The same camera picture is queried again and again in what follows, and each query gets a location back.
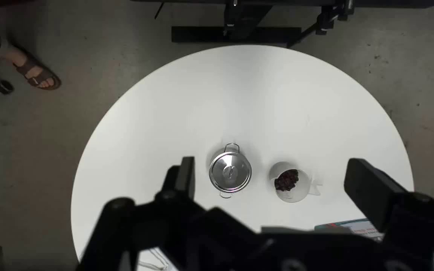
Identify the person in pink shirt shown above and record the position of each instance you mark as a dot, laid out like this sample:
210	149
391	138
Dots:
6	50

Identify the dark grey cup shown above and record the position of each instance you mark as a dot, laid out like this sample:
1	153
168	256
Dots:
286	179

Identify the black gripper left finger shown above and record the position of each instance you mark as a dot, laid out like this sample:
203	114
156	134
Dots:
179	181

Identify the small steel pot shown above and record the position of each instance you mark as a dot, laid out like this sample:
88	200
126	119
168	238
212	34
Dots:
230	146

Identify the brown sandal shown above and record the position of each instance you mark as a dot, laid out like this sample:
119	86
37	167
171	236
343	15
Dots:
37	75

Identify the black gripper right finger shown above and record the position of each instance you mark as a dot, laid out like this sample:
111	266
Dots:
372	196

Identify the black camera stand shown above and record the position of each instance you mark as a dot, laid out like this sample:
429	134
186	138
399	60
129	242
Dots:
247	24

